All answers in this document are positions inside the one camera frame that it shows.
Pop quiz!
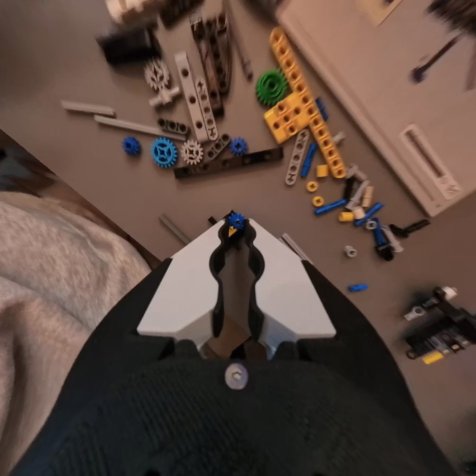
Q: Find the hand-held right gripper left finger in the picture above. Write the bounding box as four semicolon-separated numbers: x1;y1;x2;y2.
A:
137;219;228;358

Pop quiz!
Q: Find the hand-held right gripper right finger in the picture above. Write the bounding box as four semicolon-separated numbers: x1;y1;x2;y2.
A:
243;219;337;358

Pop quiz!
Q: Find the black and yellow lego assembly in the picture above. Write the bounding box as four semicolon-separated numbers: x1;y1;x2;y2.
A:
207;209;243;241

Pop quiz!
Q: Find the grey lego pin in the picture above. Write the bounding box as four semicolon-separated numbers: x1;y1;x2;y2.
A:
346;180;370;210
385;225;404;253

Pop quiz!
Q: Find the blue lego axle pin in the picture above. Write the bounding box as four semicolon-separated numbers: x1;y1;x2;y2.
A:
300;142;318;177

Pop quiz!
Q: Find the long black lego beam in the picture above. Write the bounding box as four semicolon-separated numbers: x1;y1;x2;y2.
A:
173;147;285;180

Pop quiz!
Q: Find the dark grey lego beam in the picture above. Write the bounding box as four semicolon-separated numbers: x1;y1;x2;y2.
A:
204;133;232;161

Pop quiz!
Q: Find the large azure lego gear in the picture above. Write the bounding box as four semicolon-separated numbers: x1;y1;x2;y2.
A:
150;137;178;168

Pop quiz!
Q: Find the light grey lego gear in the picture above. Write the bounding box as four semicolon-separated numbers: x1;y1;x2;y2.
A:
144;59;172;91
180;139;204;165

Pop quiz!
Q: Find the black partial lego build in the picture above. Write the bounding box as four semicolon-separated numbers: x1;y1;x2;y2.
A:
403;286;476;365

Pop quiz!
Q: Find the thin grey lego liftarm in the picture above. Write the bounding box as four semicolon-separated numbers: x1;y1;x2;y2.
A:
195;76;220;142
284;128;311;186

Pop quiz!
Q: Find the long yellow lego beam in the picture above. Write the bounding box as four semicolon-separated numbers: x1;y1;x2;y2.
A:
269;27;346;179

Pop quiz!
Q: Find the yellow lego block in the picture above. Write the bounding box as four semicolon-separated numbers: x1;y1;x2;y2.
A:
263;92;321;145

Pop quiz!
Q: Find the long grey lego axle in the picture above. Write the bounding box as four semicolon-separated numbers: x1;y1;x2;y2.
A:
94;115;186;141

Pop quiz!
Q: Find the light grey lego connector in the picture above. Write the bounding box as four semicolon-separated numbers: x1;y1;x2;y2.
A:
149;86;182;109

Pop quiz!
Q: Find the green lego gear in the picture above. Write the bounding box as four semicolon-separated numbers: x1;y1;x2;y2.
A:
256;70;290;106

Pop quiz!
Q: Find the light grey lego beam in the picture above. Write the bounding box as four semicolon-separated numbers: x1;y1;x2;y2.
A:
174;51;209;143

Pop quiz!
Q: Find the lego instruction booklet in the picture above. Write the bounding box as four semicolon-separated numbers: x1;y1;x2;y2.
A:
274;0;476;218

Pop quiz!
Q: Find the black lego wheel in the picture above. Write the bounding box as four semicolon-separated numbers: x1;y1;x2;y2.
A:
96;25;163;67

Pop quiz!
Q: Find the tan lego beam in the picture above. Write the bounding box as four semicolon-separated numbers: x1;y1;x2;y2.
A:
105;0;158;22

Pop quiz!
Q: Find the dark grey three-hole beam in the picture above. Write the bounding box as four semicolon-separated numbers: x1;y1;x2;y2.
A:
156;118;192;137

